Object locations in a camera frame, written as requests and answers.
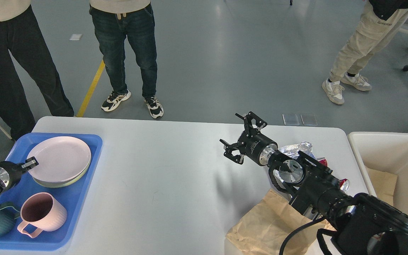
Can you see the blue plastic tray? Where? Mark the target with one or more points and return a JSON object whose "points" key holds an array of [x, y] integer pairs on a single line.
{"points": [[72, 197]]}

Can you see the person in cream sweater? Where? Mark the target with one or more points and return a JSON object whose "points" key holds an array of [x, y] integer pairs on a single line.
{"points": [[21, 39]]}

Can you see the pink plate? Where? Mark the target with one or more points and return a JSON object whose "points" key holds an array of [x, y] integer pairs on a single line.
{"points": [[60, 159]]}

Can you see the beige plastic bin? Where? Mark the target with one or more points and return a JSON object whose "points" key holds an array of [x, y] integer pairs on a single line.
{"points": [[387, 152]]}

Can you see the brown paper bag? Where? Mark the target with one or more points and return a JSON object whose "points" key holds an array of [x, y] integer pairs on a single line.
{"points": [[264, 228]]}

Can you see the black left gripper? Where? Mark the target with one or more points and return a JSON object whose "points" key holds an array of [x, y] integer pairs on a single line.
{"points": [[11, 173]]}

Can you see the aluminium foil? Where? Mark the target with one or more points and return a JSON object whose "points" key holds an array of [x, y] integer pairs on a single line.
{"points": [[296, 148]]}

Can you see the green plate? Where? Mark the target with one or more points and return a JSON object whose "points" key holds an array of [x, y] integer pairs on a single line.
{"points": [[62, 183]]}

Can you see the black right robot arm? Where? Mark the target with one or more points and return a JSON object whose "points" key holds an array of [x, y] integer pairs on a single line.
{"points": [[363, 224]]}

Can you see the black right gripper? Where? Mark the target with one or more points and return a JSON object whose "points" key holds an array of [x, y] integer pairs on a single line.
{"points": [[251, 143]]}

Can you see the pink mug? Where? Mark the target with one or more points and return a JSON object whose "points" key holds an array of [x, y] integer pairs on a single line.
{"points": [[41, 212]]}

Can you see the crushed red can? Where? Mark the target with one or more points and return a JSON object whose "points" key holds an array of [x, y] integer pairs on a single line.
{"points": [[344, 184]]}

